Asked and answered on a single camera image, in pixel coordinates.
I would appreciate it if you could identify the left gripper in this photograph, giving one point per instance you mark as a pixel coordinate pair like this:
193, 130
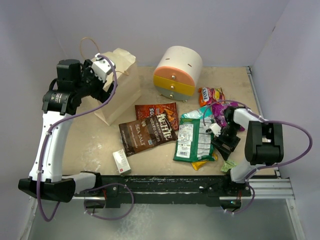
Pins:
100, 95

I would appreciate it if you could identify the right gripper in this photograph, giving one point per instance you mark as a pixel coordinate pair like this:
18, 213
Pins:
218, 141

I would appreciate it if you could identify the light green snack packet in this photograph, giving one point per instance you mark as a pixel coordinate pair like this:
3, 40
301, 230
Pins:
227, 165

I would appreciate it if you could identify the white paper bag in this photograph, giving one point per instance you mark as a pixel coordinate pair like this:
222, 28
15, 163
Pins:
128, 86

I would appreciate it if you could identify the yellow snack packet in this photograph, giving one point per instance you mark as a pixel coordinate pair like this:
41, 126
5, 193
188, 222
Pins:
199, 164

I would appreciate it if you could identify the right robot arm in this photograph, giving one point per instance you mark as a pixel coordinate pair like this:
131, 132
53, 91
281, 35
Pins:
263, 145

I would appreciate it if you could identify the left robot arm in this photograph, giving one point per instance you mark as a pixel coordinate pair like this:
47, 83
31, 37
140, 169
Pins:
75, 80

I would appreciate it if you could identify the green snack bag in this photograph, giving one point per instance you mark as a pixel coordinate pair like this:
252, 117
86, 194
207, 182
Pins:
193, 143

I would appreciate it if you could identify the purple snack bag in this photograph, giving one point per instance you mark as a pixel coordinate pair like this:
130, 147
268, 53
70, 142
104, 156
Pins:
218, 112

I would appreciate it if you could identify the teal snack bag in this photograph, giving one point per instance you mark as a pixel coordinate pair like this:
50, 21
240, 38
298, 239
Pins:
198, 114

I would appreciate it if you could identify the red chips bag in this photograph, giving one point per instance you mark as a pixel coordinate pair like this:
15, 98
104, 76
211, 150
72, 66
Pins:
148, 110

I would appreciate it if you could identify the brown Kettle chips bag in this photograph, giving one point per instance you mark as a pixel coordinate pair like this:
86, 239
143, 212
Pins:
143, 134

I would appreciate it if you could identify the orange Fox's candy bag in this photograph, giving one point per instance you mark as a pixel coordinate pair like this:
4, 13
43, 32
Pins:
208, 95

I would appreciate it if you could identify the small white box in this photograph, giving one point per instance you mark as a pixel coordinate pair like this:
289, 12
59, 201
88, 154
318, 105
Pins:
121, 162

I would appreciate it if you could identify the pastel mini drawer cabinet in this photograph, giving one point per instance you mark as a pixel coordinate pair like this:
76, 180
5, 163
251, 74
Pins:
178, 72

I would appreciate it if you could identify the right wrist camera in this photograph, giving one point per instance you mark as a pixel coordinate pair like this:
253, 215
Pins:
214, 129

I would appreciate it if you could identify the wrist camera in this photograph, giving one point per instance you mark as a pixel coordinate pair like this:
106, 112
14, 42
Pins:
102, 68
214, 129

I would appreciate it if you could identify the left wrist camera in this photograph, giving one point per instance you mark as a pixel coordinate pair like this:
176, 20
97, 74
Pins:
102, 68

